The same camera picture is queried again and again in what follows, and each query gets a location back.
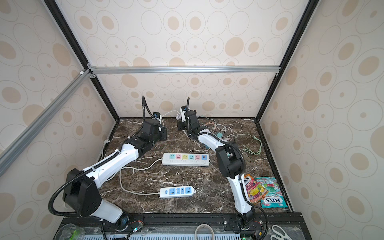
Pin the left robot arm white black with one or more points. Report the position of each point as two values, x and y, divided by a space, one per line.
79 195

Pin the long white power strip pastel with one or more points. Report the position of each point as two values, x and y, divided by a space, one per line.
185 160

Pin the green Fox's candy bag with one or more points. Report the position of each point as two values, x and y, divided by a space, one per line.
273 198

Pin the silver aluminium rail horizontal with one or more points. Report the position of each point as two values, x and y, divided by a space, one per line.
185 70

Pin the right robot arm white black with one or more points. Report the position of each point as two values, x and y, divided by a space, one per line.
230 162

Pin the white scissors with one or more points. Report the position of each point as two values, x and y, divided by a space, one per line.
279 233

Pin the silver aluminium rail diagonal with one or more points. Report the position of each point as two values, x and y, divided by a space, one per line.
28 135

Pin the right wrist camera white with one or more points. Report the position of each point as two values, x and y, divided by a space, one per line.
183 110

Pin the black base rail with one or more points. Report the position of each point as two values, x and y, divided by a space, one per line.
192 227

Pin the orange Fox's candy bag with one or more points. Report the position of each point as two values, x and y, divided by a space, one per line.
255 189

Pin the clear plastic cup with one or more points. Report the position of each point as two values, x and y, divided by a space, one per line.
70 232

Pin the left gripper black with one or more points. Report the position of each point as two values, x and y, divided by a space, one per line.
164 132

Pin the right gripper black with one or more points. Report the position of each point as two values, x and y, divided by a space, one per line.
180 127

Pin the short white power strip blue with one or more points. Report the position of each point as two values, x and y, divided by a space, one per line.
176 192

